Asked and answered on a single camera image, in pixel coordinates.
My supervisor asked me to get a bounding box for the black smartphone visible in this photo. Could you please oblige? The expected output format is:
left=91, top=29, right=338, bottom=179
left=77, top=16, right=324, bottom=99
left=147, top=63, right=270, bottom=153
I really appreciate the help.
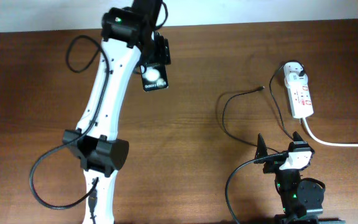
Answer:
left=142, top=65, right=169, bottom=92

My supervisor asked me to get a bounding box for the white power strip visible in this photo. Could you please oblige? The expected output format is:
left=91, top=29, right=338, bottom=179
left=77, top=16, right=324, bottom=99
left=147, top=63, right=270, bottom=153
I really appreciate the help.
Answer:
left=287, top=85, right=314, bottom=119

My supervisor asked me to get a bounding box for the black USB charging cable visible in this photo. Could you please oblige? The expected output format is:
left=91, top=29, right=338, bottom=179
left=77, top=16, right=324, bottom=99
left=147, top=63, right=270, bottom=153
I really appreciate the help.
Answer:
left=221, top=59, right=307, bottom=154

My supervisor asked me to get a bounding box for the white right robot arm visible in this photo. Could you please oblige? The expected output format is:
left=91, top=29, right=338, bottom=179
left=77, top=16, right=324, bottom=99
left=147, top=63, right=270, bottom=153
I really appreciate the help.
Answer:
left=255, top=132, right=326, bottom=223

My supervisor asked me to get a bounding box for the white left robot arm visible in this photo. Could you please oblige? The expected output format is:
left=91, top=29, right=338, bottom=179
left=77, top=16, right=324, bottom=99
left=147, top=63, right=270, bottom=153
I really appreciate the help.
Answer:
left=62, top=1, right=170, bottom=223

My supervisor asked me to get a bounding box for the white power strip cord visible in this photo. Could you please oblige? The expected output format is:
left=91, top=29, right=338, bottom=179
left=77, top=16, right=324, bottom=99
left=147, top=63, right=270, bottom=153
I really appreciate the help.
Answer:
left=300, top=117, right=358, bottom=149

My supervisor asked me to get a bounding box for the white wall charger adapter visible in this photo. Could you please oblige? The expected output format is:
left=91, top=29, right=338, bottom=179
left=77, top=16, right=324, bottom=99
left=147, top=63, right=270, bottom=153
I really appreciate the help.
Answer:
left=283, top=62, right=308, bottom=88

